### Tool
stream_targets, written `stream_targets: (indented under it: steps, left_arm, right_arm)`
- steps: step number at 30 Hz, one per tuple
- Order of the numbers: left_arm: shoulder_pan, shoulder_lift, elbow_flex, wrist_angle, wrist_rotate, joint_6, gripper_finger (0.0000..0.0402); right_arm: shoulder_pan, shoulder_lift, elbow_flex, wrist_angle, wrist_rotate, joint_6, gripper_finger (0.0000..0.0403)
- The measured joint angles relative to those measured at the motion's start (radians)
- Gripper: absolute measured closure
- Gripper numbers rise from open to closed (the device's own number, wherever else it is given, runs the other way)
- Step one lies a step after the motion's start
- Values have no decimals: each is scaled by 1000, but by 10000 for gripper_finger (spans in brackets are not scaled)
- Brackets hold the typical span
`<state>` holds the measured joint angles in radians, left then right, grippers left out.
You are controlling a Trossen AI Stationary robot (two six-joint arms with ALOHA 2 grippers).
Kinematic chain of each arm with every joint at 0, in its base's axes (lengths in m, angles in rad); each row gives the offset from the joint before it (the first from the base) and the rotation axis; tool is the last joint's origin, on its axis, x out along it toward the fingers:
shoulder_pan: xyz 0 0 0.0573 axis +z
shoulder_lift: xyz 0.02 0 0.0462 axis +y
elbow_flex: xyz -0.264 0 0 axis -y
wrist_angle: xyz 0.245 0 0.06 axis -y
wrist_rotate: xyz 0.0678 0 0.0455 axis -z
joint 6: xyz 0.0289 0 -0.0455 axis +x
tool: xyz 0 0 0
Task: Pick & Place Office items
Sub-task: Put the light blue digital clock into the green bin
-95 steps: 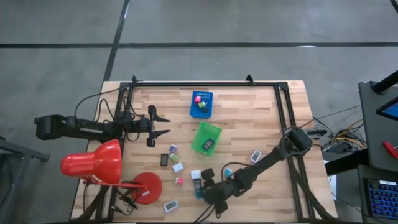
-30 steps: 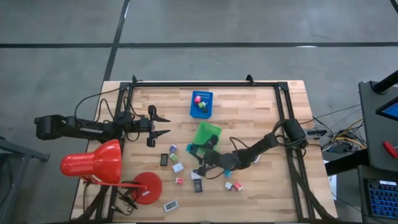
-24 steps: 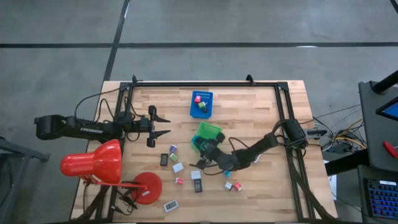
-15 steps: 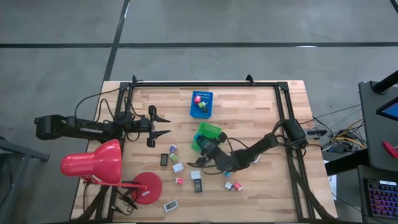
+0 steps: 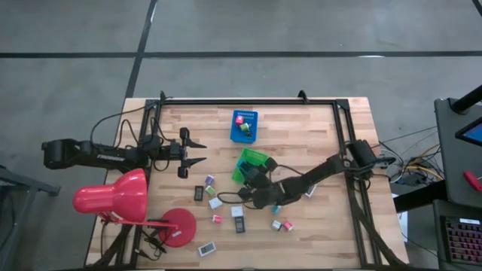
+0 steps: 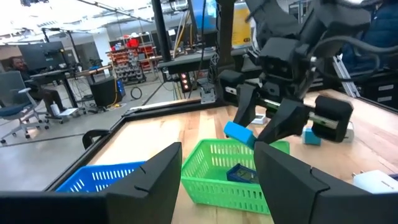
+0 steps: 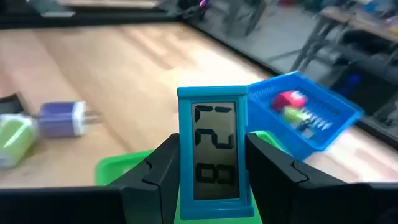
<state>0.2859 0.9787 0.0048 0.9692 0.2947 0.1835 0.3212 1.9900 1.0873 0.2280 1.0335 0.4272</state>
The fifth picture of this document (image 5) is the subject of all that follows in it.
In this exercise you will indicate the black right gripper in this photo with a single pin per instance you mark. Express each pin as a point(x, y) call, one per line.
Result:
point(260, 180)

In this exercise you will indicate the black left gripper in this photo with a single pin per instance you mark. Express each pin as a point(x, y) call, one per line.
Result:
point(183, 154)

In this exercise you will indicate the teal digital display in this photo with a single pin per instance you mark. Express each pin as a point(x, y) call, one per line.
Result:
point(243, 165)

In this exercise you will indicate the purple white USB charger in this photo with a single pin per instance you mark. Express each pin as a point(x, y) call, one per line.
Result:
point(209, 179)

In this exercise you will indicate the green white USB charger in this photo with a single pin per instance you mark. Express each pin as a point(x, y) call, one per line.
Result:
point(244, 128)
point(210, 190)

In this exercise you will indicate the large white printed charger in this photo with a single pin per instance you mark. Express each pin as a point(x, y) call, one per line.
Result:
point(237, 211)

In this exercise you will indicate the teal white USB charger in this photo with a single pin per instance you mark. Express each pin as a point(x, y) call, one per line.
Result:
point(276, 209)

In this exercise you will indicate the white block power adapter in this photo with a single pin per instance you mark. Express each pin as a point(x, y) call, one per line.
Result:
point(215, 203)

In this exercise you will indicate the dark blue digital display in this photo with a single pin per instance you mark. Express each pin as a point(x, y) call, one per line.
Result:
point(240, 225)

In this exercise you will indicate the pink white USB charger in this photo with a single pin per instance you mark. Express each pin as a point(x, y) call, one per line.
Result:
point(239, 120)
point(217, 219)
point(288, 226)

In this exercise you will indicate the white digital display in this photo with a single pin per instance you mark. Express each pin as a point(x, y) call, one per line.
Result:
point(207, 248)
point(312, 192)

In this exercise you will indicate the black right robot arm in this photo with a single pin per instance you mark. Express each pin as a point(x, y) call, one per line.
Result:
point(320, 171)

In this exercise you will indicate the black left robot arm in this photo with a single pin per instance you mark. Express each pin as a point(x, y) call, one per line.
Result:
point(75, 152)

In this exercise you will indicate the green plastic basket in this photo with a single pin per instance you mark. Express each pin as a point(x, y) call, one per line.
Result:
point(256, 154)

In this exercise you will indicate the black digital display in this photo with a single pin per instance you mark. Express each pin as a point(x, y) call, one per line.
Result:
point(198, 193)

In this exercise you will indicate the blue plastic basket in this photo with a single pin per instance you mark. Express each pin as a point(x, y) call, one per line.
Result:
point(235, 135)

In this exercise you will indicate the red desk lamp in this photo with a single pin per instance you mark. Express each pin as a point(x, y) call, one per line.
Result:
point(124, 195)

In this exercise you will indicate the white paper sheet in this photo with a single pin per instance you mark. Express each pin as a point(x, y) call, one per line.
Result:
point(403, 222)

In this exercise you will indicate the grey metal stand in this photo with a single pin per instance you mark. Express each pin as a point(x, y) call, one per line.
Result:
point(22, 184)

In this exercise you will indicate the dark grey equipment cart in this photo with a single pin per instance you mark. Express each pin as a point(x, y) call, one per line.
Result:
point(452, 169)

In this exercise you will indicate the backlit keyboard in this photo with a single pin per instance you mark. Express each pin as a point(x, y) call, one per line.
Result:
point(463, 241)

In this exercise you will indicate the blue lit screen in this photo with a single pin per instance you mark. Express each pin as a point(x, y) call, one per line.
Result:
point(474, 133)

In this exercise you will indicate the black frame clamp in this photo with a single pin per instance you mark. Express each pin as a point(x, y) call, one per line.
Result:
point(302, 96)
point(162, 95)

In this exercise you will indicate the black aluminium table frame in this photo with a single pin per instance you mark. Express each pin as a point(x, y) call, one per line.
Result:
point(244, 101)

